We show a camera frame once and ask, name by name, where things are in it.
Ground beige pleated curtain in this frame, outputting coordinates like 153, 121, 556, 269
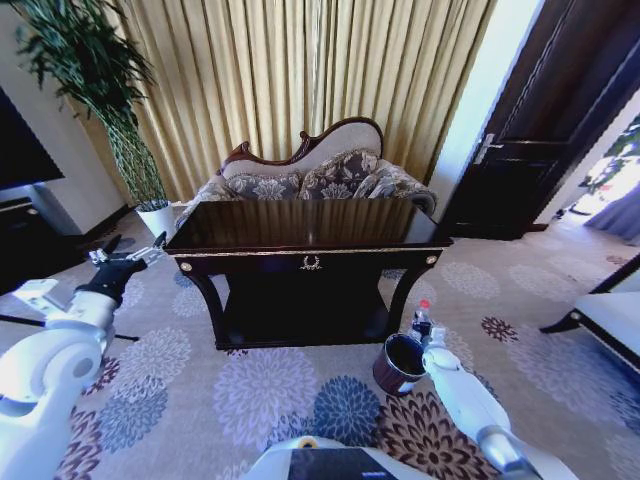
64, 0, 501, 207

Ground dark wooden door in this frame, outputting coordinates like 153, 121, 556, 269
438, 0, 640, 242

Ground white robot front shell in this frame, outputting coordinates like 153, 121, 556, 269
243, 433, 437, 480

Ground cream carved chaise sofa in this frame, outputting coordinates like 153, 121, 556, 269
174, 116, 440, 226

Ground dark television stand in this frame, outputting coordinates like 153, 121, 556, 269
0, 180, 85, 297

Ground blue drape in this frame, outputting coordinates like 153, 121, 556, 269
582, 183, 640, 234

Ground large floral grey cushion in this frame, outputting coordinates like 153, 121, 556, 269
298, 149, 384, 201

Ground tall green potted plant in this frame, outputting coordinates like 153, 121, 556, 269
13, 0, 170, 207

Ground white bench with dark frame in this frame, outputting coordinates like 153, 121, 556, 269
538, 248, 640, 387

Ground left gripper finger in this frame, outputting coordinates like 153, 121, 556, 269
88, 234, 122, 266
122, 231, 168, 271

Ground dark wooden console table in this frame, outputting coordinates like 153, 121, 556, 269
163, 197, 455, 351

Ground small floral grey cushion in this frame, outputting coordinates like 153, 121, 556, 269
223, 172, 303, 202

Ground white plant pot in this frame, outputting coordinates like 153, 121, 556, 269
134, 198, 177, 242

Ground decorated green tree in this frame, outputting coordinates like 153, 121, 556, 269
578, 113, 640, 201

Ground thin black floor cable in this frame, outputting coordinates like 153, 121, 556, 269
0, 313, 141, 343

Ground black flat television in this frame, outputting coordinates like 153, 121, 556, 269
0, 87, 67, 192

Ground silver door handle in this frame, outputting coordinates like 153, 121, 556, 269
472, 132, 505, 166

